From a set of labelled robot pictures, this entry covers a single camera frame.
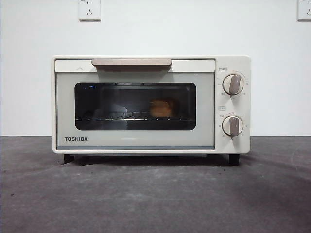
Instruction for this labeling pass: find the golden brown bread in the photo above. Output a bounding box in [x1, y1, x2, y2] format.
[148, 97, 179, 118]

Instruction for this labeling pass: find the white Toshiba toaster oven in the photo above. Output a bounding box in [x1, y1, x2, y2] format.
[50, 55, 252, 167]

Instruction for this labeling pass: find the timer knob with beige grip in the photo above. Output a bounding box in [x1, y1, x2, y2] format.
[222, 115, 244, 137]

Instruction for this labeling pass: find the white wall power outlet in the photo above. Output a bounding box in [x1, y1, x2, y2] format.
[78, 0, 102, 21]
[297, 0, 311, 21]

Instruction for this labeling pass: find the wire oven rack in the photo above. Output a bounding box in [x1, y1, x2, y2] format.
[75, 110, 195, 122]

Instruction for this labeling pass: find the temperature knob with beige grip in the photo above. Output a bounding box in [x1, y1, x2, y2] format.
[222, 73, 245, 95]

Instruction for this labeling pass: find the glass oven door with handle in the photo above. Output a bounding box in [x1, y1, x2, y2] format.
[54, 57, 216, 150]

